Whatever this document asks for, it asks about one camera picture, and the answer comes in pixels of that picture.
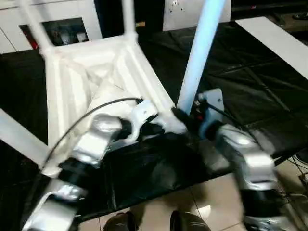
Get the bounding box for white plastic table leg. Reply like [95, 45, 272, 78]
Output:
[18, 0, 54, 54]
[176, 0, 227, 114]
[121, 0, 138, 40]
[0, 108, 50, 167]

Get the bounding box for white plastic table top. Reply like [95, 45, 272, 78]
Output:
[41, 33, 189, 177]

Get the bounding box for black work mat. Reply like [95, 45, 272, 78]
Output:
[0, 22, 308, 223]

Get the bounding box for dark right robot foot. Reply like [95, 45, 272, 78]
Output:
[169, 210, 212, 231]

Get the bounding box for white flat sheet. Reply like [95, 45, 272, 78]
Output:
[235, 16, 308, 80]

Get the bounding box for black cabinet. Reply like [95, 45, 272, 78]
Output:
[95, 0, 167, 43]

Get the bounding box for small bottles on shelf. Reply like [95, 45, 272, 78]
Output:
[20, 19, 90, 50]

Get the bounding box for white cabinet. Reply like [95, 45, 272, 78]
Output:
[0, 0, 103, 54]

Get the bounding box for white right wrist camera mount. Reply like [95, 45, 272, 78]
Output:
[194, 88, 225, 141]

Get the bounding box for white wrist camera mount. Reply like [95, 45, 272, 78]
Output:
[194, 88, 225, 141]
[128, 99, 159, 141]

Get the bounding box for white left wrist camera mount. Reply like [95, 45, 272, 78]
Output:
[128, 99, 159, 141]

